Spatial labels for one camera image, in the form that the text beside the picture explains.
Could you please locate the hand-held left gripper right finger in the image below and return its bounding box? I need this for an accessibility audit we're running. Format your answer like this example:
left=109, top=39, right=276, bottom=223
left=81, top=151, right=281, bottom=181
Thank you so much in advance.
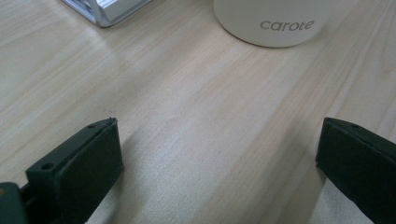
left=315, top=117, right=396, bottom=224

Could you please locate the silver metal box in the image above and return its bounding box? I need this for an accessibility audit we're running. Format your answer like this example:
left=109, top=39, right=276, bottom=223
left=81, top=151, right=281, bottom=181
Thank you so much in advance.
left=61, top=0, right=153, bottom=28

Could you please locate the cream round pot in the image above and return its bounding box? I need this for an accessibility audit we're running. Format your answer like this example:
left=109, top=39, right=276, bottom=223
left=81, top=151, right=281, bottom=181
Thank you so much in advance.
left=212, top=0, right=332, bottom=49

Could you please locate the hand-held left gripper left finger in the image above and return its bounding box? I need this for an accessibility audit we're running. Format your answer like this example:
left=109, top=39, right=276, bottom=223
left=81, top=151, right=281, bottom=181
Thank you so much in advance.
left=25, top=117, right=125, bottom=224

